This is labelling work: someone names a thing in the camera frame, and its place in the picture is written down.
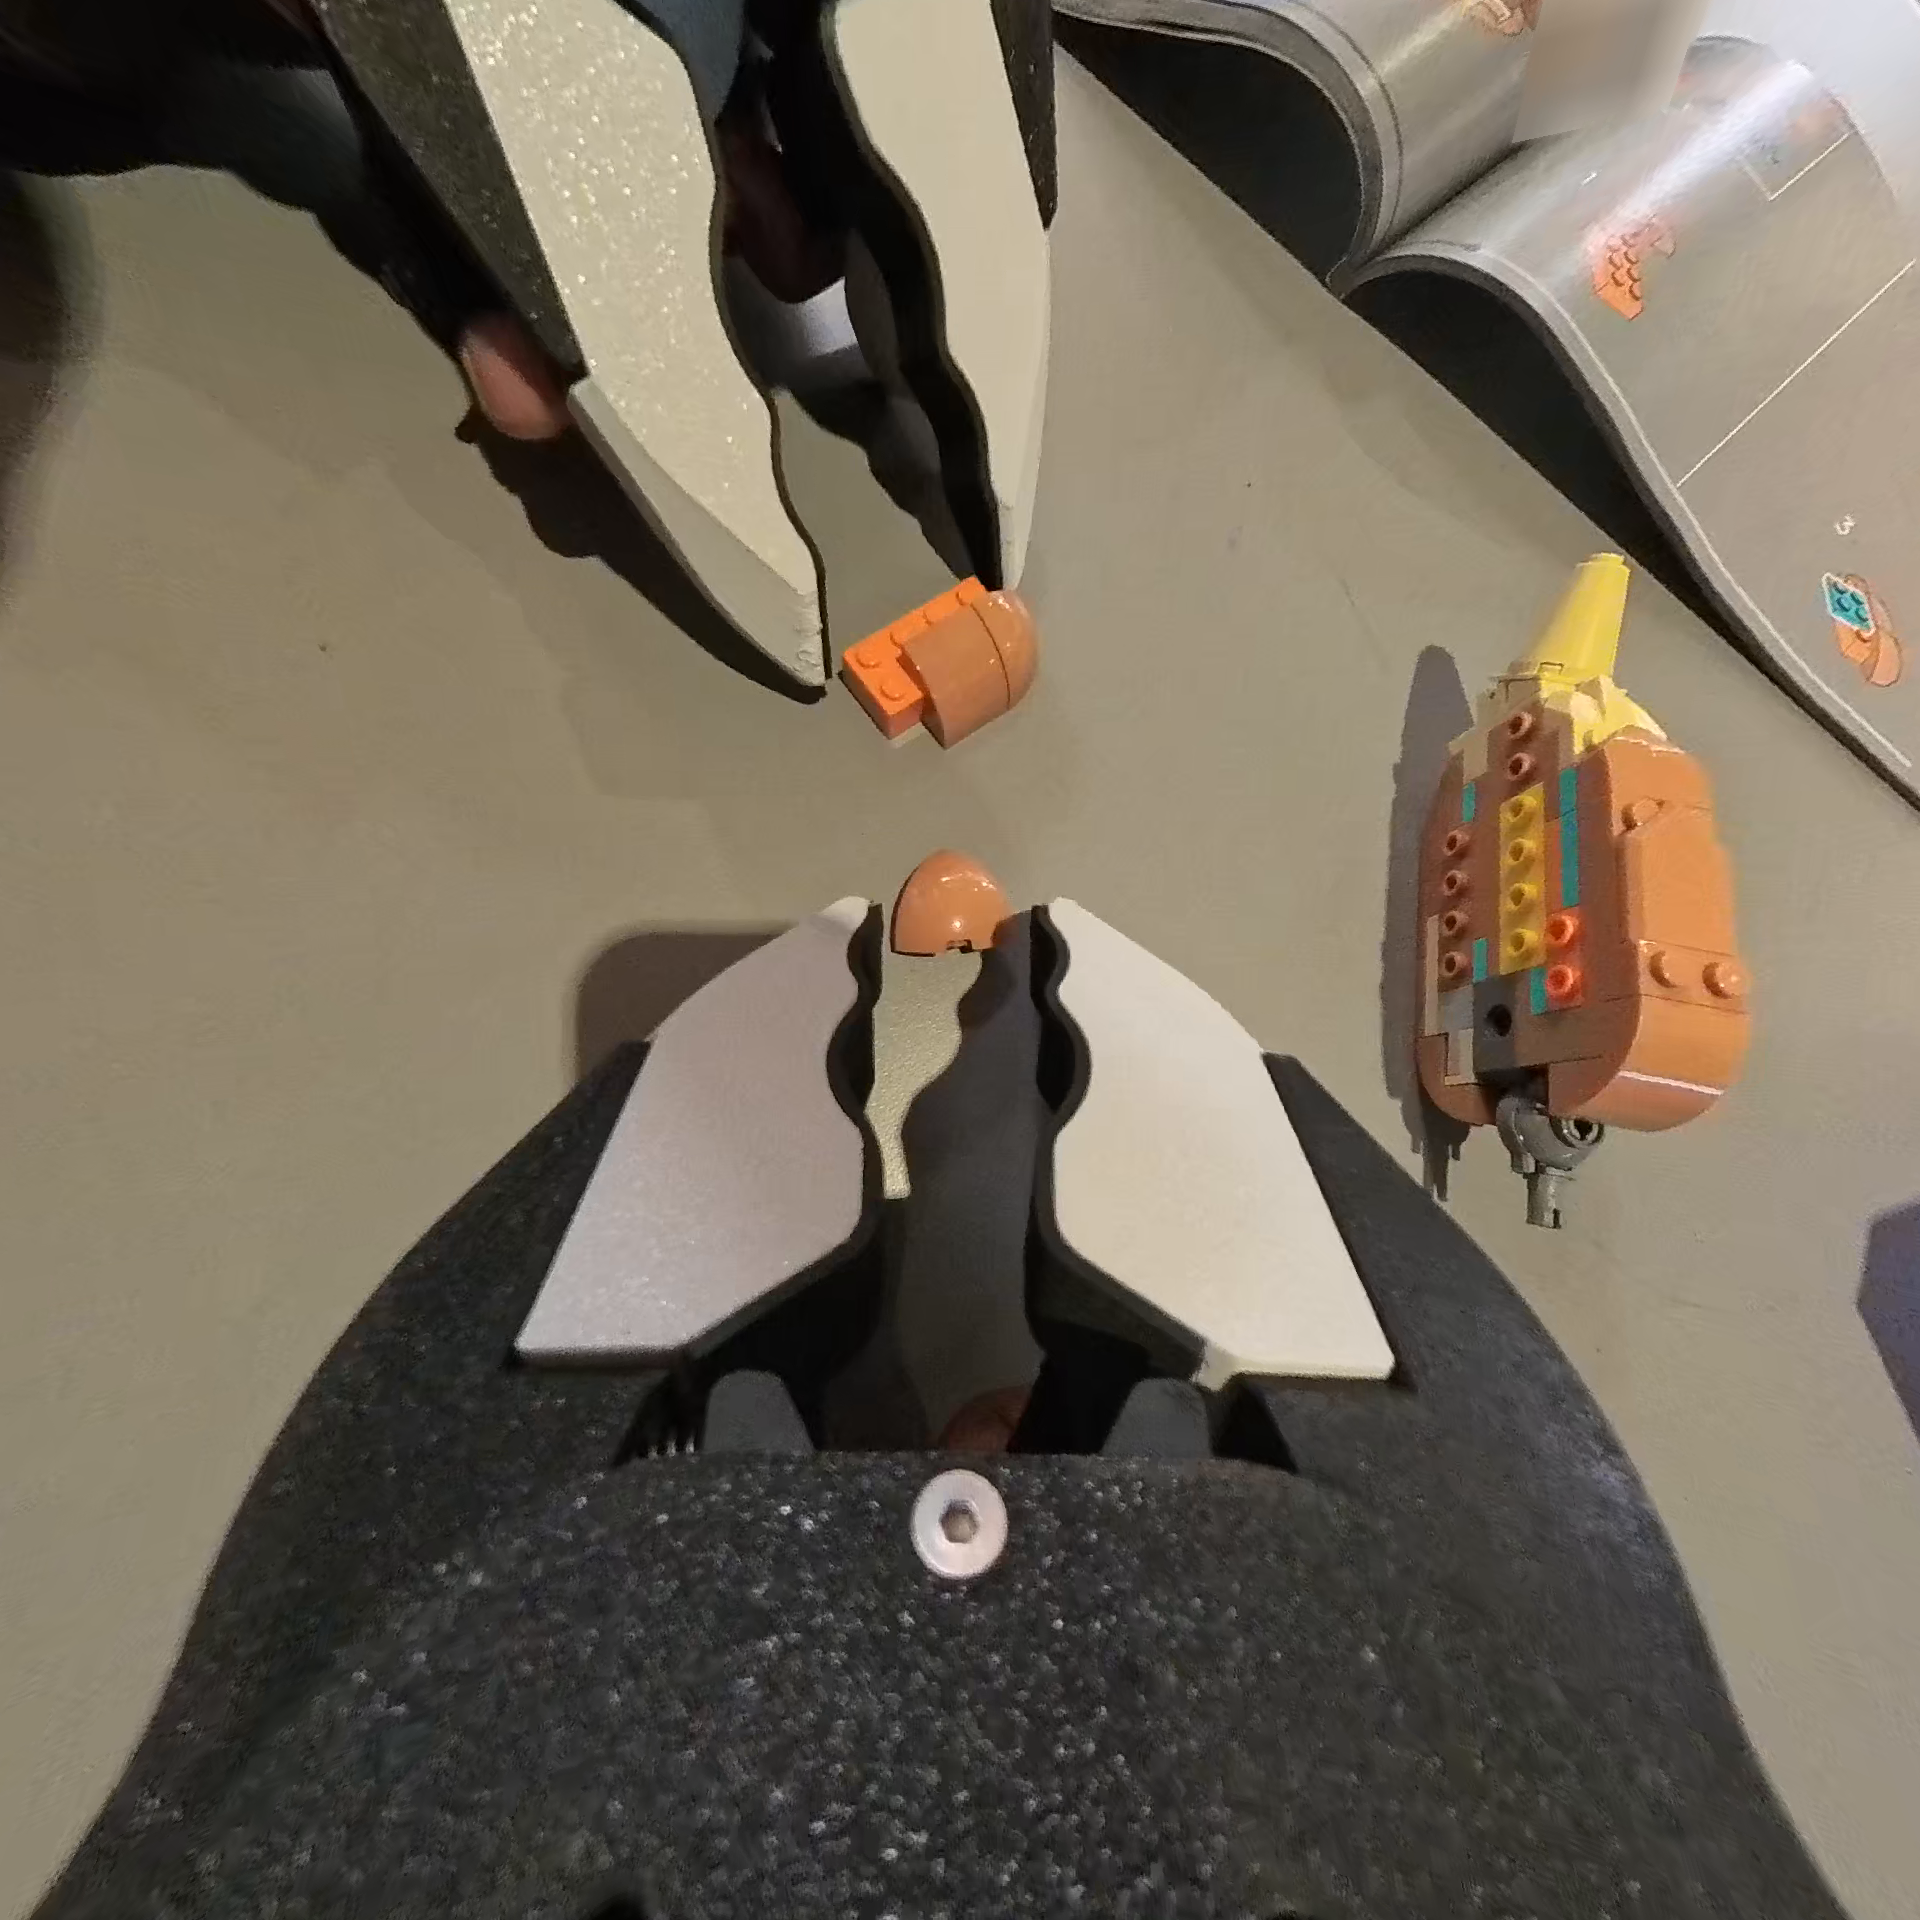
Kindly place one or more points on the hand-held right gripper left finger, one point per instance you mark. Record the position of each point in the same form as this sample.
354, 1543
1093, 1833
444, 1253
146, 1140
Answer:
704, 1186

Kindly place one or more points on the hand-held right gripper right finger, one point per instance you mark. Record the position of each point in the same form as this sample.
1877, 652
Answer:
1200, 1186

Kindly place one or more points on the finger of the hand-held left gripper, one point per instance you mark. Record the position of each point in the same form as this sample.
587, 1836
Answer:
974, 225
629, 301

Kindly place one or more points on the orange brick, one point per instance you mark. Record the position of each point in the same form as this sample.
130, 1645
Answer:
885, 669

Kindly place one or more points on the brown curved slope brick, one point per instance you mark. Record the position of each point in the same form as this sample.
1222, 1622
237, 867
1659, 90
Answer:
962, 676

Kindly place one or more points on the brown tan brick-built model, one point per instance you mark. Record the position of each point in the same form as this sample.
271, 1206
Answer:
1652, 931

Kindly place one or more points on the grey desk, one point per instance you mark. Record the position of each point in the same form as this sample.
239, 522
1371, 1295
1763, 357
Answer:
375, 901

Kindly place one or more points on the grey open instruction booklet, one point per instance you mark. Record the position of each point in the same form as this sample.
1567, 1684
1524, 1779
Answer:
1725, 301

